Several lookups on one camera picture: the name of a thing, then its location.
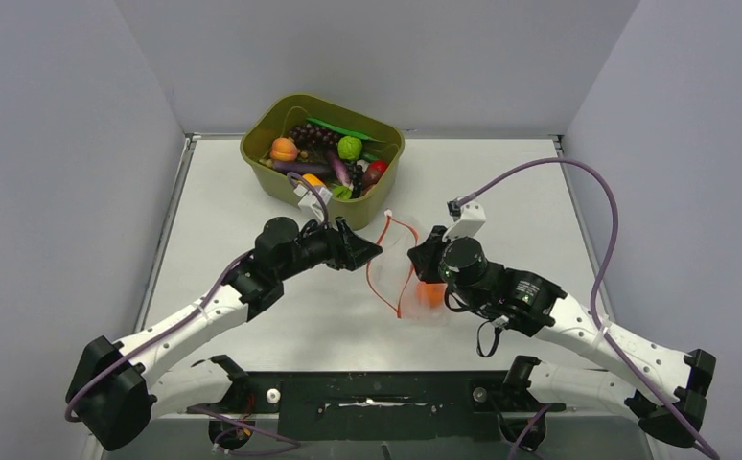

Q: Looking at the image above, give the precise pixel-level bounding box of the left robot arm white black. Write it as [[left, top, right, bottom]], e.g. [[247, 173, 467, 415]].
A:
[[64, 217, 383, 451]]

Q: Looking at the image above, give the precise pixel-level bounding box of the dark red grape bunch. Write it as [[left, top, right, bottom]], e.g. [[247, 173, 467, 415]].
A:
[[286, 123, 343, 151]]

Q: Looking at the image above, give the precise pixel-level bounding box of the peach toy fruit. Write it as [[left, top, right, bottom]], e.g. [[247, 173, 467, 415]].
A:
[[269, 137, 299, 162]]

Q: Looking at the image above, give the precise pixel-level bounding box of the orange toy fruit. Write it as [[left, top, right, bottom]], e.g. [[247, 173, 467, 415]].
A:
[[415, 282, 447, 309]]

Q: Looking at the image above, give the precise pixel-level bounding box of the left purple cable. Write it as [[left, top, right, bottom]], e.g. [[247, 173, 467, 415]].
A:
[[63, 172, 333, 425]]

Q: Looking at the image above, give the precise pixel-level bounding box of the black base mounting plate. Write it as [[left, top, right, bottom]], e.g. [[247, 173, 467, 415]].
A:
[[209, 371, 542, 442]]

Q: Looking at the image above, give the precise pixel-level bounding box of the purple toy eggplant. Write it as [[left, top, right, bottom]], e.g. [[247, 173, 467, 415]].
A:
[[267, 159, 335, 178]]

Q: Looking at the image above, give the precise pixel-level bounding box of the light green toy cabbage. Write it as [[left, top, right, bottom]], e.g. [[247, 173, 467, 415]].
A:
[[336, 136, 363, 161]]

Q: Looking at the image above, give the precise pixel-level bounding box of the dark blue grape cluster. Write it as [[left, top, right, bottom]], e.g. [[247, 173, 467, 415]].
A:
[[345, 161, 364, 199]]

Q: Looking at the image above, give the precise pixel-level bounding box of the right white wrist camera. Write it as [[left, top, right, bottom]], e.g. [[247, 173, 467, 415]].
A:
[[442, 200, 486, 242]]

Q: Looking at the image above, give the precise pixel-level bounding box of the small purple eggplant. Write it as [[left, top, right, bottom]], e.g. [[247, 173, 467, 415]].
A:
[[324, 149, 353, 188]]

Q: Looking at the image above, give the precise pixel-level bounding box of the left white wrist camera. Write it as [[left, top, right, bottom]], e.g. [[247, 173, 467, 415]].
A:
[[294, 183, 333, 224]]

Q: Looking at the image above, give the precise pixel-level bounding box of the clear zip bag orange zipper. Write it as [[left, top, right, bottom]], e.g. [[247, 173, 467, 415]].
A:
[[365, 209, 449, 326]]

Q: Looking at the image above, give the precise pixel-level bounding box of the yellow toy pepper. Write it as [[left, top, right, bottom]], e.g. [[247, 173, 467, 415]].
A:
[[302, 173, 326, 188]]

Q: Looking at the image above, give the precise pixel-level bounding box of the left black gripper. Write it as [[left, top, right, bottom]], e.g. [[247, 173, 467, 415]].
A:
[[277, 213, 381, 281]]

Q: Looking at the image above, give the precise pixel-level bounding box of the olive green plastic bin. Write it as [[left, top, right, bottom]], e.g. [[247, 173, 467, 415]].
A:
[[240, 94, 405, 230]]

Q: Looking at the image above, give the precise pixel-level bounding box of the green toy pepper slice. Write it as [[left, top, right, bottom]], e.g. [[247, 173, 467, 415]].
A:
[[331, 185, 353, 200]]

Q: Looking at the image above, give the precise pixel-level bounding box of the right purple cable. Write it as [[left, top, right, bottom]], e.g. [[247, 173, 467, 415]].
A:
[[447, 157, 722, 460]]

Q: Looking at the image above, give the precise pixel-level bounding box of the brown red toy fruit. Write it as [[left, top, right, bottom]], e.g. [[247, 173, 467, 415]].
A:
[[361, 168, 383, 189]]

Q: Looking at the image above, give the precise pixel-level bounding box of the red toy tomato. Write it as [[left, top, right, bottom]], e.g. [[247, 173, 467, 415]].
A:
[[366, 159, 389, 175]]

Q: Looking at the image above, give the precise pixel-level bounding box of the purple cable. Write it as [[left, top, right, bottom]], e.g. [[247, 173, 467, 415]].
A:
[[447, 157, 722, 460], [63, 172, 333, 425]]

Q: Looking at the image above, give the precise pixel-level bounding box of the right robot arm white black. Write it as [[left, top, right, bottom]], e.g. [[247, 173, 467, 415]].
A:
[[407, 226, 716, 448]]

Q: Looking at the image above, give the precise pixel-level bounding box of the long green bean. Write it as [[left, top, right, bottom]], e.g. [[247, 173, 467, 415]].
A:
[[307, 117, 380, 142]]

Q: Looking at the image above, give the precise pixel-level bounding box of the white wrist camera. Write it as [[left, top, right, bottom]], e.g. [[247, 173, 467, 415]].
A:
[[294, 183, 333, 224], [442, 200, 486, 242]]

